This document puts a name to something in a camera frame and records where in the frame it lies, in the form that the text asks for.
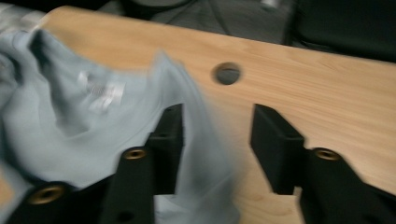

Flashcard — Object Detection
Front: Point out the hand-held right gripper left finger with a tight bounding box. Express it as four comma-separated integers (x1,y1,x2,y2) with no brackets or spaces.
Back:
145,103,185,196

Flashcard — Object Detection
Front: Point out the grey cloth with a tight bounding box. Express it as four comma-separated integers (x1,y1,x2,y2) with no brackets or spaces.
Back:
0,29,241,224

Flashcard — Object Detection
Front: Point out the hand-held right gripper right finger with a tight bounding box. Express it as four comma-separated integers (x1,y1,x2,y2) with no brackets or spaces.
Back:
249,103,306,196

